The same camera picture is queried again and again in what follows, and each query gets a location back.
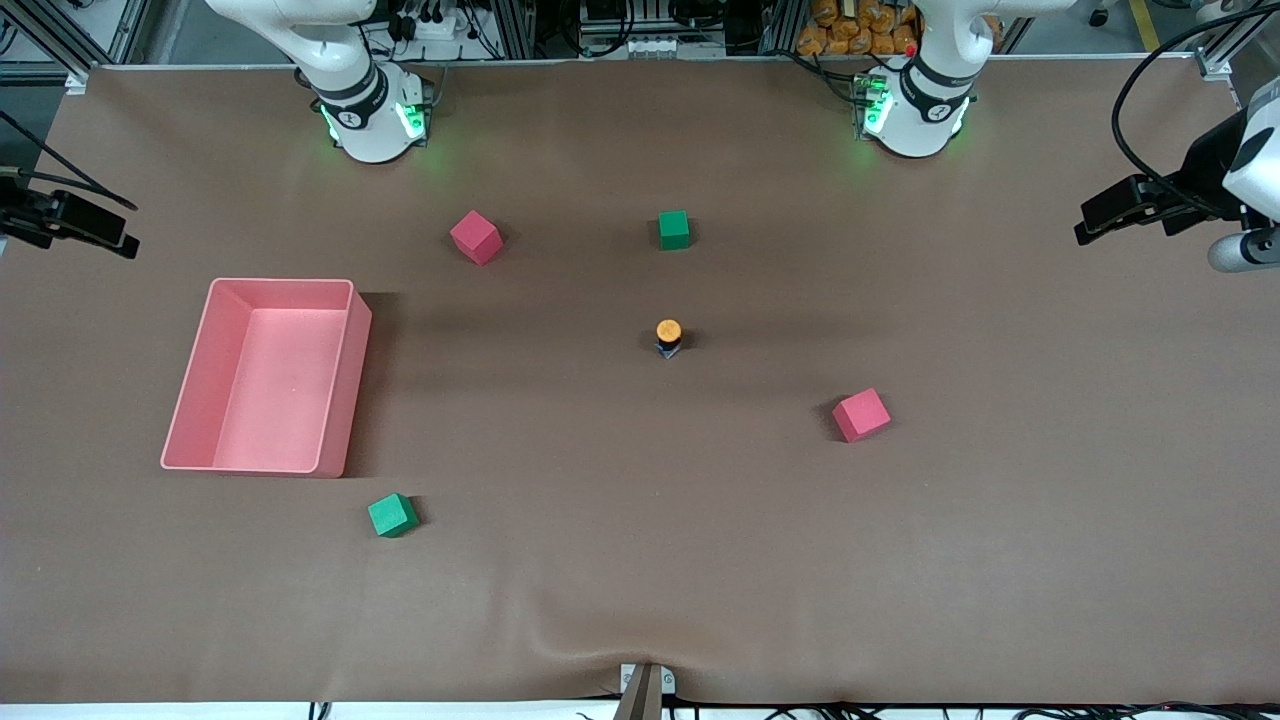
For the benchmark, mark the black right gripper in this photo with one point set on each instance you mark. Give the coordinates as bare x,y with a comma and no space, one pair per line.
18,213

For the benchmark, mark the brown table mat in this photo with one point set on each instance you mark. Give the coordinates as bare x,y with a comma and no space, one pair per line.
900,560

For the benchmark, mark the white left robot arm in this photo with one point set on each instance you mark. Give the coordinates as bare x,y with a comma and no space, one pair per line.
915,125

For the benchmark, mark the white power strip with plugs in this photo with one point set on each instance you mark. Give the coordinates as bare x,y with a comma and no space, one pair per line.
430,25

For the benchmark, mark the pink foam cube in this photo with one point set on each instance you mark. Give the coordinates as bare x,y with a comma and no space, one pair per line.
860,415
475,238

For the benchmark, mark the pink plastic tray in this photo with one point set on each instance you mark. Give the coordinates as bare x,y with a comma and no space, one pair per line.
280,400

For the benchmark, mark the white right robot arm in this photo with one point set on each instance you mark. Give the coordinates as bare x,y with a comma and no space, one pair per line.
375,130

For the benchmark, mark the bag of orange items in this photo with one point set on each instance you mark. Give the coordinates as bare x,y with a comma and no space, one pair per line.
850,40

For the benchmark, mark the aluminium frame profile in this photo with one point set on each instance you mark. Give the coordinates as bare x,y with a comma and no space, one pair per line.
75,80
1212,65

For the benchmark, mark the green foam cube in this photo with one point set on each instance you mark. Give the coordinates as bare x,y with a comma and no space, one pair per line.
390,516
673,230

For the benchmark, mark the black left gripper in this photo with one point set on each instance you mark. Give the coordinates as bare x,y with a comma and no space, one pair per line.
1203,163

